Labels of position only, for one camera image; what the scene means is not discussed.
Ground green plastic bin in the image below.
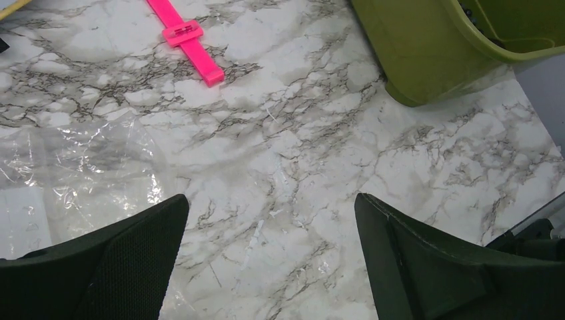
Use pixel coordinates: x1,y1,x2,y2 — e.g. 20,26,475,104
352,1,564,107

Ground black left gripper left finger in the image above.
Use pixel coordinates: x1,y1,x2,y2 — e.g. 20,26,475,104
1,194,189,319

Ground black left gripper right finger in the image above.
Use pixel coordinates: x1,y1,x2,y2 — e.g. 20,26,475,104
354,193,564,319

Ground pink plastic bag clip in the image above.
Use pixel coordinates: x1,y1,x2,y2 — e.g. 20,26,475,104
147,0,225,87

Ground clear zip top bag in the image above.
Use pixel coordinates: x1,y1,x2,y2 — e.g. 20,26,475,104
1,113,175,260

